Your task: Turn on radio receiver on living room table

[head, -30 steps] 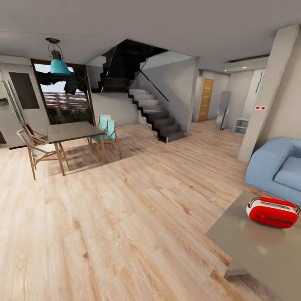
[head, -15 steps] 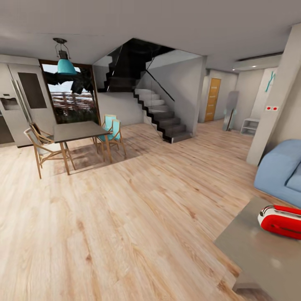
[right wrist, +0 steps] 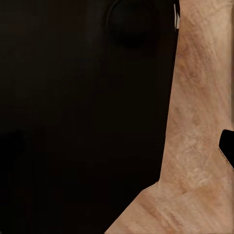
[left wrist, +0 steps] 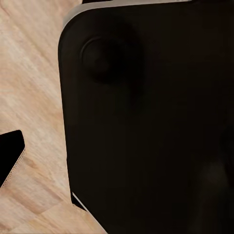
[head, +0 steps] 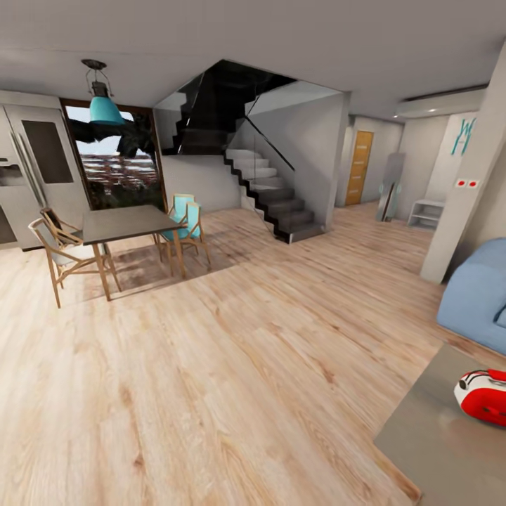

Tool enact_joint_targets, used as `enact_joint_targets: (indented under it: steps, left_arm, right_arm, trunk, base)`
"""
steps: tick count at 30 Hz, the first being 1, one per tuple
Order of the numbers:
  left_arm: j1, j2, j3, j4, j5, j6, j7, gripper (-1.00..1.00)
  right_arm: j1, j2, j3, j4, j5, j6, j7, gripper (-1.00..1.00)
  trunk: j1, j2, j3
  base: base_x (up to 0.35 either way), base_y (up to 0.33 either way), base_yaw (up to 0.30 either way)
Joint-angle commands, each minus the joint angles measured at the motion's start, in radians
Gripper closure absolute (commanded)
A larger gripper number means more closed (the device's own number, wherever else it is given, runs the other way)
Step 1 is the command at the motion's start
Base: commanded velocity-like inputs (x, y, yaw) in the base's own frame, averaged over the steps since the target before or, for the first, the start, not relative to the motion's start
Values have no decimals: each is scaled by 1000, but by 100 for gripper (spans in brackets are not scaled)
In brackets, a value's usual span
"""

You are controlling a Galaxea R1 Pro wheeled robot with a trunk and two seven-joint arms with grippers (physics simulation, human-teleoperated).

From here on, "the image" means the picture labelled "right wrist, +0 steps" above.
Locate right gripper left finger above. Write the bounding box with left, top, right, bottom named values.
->
left=0, top=130, right=25, bottom=187

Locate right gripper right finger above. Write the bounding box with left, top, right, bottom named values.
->
left=219, top=129, right=234, bottom=168

